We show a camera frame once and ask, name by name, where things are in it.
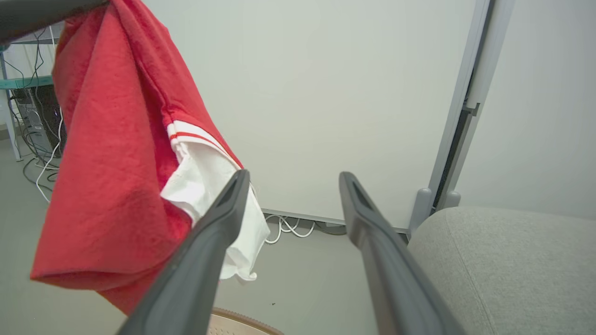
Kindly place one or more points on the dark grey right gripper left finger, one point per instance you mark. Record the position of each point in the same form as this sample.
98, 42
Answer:
195, 260

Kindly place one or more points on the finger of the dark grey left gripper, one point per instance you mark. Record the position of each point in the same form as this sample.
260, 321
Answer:
32, 14

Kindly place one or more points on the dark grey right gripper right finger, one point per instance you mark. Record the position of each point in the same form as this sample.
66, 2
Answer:
391, 270

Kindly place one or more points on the red shirt with white sleeves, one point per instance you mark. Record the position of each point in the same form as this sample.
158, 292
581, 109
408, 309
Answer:
102, 139

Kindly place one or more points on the cream perforated laundry basket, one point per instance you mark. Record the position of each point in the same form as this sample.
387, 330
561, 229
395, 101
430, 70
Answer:
233, 325

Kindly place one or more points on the grey metal desk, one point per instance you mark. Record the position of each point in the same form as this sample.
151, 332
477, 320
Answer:
23, 83

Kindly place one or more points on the black computer tower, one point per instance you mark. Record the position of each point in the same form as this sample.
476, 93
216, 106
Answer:
44, 121

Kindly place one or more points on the grey fabric sofa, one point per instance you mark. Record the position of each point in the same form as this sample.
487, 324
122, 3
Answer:
512, 270

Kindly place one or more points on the wide white partition panel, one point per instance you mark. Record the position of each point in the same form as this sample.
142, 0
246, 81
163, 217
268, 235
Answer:
326, 93

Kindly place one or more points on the narrow white partition panel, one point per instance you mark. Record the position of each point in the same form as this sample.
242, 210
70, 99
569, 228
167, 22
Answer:
540, 116

